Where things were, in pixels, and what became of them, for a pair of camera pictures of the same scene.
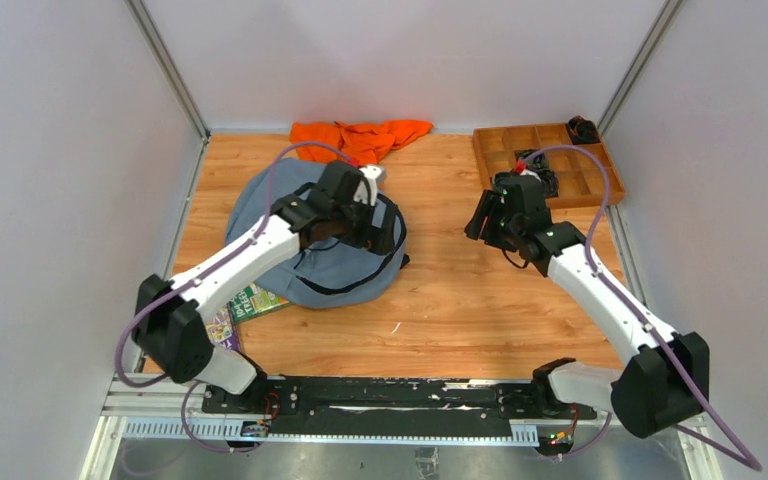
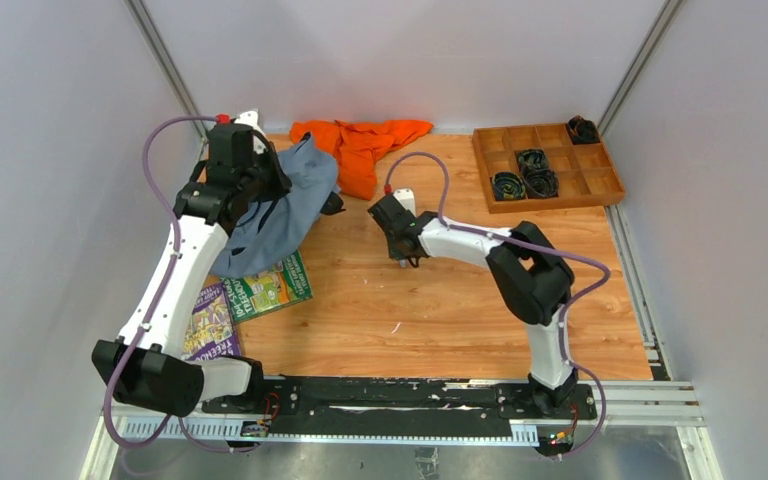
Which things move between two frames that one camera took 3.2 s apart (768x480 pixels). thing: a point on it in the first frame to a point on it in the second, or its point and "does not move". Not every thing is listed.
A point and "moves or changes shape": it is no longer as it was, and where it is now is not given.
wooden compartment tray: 579,175 does not move
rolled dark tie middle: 539,162 does not move
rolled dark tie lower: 549,180 does not move
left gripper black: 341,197 to 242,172
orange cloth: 363,143 does not move
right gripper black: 490,205 to 395,253
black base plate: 389,405 does not move
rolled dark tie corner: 582,131 does not move
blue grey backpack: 326,275 moves or changes shape
